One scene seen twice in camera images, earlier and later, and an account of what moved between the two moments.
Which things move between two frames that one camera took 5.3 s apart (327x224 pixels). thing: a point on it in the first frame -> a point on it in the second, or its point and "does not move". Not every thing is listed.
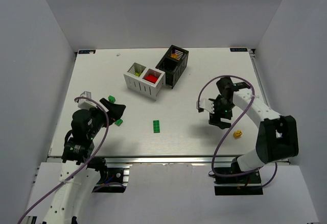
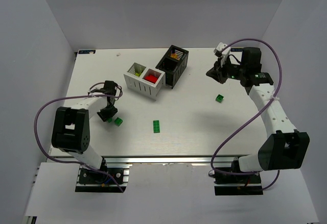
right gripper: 220,115 -> 220,71
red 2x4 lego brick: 152,78 does not move
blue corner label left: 86,51 does not move
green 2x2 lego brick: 118,122 does not move
